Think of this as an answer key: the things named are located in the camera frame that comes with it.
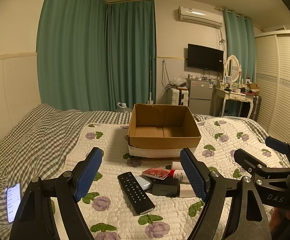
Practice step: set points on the small white box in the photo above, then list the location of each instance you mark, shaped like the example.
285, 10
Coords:
186, 191

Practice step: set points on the white bottle red cap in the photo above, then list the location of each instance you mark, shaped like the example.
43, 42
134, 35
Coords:
180, 175

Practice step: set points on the black rectangular pouch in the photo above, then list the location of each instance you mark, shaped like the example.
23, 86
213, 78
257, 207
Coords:
168, 187

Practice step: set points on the silver mini fridge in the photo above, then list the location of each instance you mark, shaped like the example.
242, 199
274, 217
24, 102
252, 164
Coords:
200, 96

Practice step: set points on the oval vanity mirror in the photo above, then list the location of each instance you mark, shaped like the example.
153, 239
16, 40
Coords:
232, 69

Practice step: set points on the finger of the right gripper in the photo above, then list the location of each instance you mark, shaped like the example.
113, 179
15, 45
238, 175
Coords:
282, 147
255, 167

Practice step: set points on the light blue case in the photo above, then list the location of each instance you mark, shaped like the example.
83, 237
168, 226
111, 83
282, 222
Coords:
144, 182

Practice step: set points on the white suitcase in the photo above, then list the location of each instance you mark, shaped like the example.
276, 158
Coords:
178, 96

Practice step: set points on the white louvered wardrobe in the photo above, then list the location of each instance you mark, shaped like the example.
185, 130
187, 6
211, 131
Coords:
273, 79

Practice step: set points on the smartphone with lit screen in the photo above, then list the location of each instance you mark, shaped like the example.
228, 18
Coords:
13, 199

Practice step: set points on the red patterned card box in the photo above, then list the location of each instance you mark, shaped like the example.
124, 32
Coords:
156, 173

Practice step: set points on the white air conditioner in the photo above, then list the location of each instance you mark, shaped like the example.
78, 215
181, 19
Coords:
198, 16

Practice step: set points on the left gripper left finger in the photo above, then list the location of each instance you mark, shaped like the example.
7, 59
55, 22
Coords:
35, 219

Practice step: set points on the clear water jug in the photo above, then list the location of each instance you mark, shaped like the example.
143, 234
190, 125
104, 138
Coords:
123, 108

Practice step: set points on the green curtain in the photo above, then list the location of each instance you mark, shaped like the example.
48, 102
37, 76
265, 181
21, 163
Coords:
92, 55
241, 41

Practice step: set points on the black remote control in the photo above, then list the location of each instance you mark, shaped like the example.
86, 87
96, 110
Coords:
139, 200

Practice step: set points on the brown cardboard box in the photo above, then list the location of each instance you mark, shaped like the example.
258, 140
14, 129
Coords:
162, 127

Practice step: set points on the black wall television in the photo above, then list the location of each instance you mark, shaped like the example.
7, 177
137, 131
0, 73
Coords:
205, 58

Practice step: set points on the white dressing table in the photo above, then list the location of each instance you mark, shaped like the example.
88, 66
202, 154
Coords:
230, 96

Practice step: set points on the grey checked bed sheet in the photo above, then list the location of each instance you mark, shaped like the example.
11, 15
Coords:
47, 142

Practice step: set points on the white plastic tube bottle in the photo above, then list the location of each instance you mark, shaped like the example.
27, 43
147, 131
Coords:
175, 165

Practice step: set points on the white mop pole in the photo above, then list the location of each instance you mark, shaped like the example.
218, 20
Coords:
150, 101

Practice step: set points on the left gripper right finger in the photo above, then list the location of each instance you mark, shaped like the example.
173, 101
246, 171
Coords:
247, 218

